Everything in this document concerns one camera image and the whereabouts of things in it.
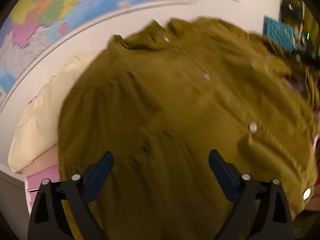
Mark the mustard olive button shirt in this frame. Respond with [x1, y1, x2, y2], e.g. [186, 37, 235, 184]
[58, 18, 319, 239]

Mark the hanging clothes rack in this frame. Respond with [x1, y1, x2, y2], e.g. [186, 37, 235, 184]
[280, 0, 319, 68]

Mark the pink bed sheet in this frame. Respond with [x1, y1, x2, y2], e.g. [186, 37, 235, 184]
[24, 164, 59, 215]

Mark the cream beige garment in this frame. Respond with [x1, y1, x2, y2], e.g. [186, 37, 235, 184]
[8, 51, 99, 173]

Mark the teal perforated plastic basket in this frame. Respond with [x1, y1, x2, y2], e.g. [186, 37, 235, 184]
[263, 16, 295, 51]

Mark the colourful wall map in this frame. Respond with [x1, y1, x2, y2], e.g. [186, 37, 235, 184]
[0, 0, 196, 100]

